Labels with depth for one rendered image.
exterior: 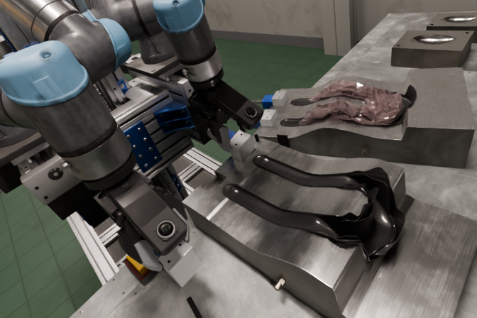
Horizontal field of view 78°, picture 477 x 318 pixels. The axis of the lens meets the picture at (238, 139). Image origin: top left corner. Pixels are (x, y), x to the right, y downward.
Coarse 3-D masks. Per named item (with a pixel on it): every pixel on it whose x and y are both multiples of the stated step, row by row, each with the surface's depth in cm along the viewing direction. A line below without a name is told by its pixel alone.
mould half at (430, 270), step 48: (192, 192) 68; (288, 192) 61; (336, 192) 53; (240, 240) 55; (288, 240) 49; (432, 240) 48; (288, 288) 53; (336, 288) 41; (384, 288) 45; (432, 288) 43
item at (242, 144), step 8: (208, 128) 77; (232, 136) 73; (240, 136) 70; (248, 136) 70; (232, 144) 69; (240, 144) 69; (248, 144) 71; (232, 152) 71; (240, 152) 69; (248, 152) 72; (240, 160) 72
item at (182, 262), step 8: (176, 248) 49; (184, 248) 48; (192, 248) 48; (160, 256) 48; (168, 256) 48; (176, 256) 48; (184, 256) 47; (192, 256) 49; (168, 264) 47; (176, 264) 46; (184, 264) 48; (192, 264) 49; (200, 264) 51; (168, 272) 48; (176, 272) 47; (184, 272) 48; (192, 272) 50; (176, 280) 48; (184, 280) 49
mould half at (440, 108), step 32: (288, 96) 97; (448, 96) 68; (288, 128) 83; (320, 128) 74; (352, 128) 71; (384, 128) 70; (416, 128) 63; (448, 128) 60; (384, 160) 72; (416, 160) 68; (448, 160) 65
